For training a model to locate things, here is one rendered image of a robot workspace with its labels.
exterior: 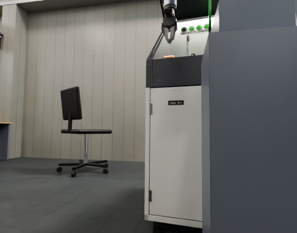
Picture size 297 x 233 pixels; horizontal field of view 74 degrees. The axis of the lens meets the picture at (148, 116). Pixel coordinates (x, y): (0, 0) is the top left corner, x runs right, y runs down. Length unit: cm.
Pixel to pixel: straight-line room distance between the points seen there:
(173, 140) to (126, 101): 255
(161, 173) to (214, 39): 76
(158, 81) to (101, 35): 304
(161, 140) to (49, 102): 337
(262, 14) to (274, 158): 36
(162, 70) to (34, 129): 356
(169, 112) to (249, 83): 61
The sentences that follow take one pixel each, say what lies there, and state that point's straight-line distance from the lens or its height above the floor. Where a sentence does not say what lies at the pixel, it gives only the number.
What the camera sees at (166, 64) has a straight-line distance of 113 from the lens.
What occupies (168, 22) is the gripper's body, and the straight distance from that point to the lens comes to 123.
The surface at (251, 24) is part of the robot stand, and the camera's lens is 61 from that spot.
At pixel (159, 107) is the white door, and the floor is 68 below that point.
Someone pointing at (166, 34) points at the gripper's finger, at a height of 109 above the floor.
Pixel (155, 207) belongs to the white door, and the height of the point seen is 14.
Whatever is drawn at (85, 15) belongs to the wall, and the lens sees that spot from 439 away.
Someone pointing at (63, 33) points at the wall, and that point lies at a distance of 445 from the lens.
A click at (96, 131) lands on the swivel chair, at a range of 256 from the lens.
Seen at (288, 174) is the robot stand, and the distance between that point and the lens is 55.
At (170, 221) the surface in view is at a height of 8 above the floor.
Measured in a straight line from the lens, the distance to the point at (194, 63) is 111.
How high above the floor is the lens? 56
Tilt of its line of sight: 4 degrees up
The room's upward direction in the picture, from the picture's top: 1 degrees clockwise
